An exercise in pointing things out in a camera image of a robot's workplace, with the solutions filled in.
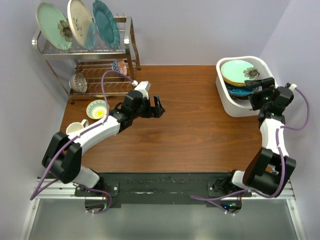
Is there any mint green flower plate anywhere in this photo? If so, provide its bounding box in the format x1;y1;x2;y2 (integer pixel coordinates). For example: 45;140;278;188
36;1;73;51

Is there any black rimmed cream plate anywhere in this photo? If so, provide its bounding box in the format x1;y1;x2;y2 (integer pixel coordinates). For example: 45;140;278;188
230;95;249;101

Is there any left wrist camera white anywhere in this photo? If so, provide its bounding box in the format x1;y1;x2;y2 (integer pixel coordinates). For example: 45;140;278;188
131;80;151;99

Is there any white plastic bin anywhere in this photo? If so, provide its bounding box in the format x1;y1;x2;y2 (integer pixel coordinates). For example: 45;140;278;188
215;56;273;118

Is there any grey patterned bowl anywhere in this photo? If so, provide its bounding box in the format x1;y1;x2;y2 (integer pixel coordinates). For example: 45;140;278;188
69;72;88;94

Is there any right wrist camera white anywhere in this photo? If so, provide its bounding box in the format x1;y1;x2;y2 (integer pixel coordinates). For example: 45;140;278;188
285;83;297;92

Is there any cream floral plate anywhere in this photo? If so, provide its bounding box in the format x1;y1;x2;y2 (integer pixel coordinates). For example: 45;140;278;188
67;0;93;49

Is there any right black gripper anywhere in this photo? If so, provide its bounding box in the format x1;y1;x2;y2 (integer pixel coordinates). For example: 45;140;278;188
244;77;275;111

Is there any orange dotted plate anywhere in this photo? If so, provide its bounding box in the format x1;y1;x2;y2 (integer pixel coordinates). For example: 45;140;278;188
223;77;247;87

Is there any metal dish rack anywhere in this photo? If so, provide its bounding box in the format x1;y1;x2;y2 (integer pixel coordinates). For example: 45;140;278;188
31;16;142;105

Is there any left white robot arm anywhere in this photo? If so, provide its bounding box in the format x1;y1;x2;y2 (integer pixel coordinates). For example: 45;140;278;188
42;90;165;196

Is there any yellow blue patterned bowl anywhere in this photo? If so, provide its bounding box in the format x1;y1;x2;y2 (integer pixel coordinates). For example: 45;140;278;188
86;99;110;120

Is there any small light blue plate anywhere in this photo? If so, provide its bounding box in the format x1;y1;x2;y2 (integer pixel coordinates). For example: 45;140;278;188
84;22;96;50

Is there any cream ceramic mug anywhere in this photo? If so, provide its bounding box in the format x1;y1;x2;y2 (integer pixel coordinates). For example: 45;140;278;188
65;119;89;135

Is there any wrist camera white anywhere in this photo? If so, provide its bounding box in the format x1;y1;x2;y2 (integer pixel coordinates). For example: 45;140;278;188
131;80;151;99
285;83;297;92

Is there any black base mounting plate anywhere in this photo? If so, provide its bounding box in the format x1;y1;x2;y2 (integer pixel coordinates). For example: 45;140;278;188
74;171;253;210

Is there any white plate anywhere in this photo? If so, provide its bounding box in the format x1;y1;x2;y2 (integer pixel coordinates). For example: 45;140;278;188
220;60;260;83

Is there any blue orange patterned bowl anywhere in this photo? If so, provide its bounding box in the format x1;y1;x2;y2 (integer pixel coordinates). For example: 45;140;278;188
112;58;128;76

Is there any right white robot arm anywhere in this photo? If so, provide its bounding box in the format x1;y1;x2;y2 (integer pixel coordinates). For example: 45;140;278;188
210;77;296;198

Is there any teal scalloped plate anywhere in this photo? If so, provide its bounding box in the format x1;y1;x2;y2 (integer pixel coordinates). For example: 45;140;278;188
92;0;120;50

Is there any bright blue dotted plate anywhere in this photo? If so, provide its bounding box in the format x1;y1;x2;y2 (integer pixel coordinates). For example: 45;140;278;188
226;85;254;97

